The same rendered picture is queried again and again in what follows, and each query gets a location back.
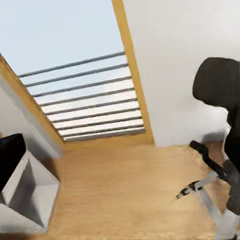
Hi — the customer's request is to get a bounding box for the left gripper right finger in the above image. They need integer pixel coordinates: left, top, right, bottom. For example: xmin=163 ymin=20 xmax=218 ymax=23
xmin=224 ymin=133 xmax=240 ymax=173

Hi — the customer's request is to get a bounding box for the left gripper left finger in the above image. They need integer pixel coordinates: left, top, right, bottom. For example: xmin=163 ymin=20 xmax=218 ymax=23
xmin=0 ymin=133 xmax=27 ymax=193

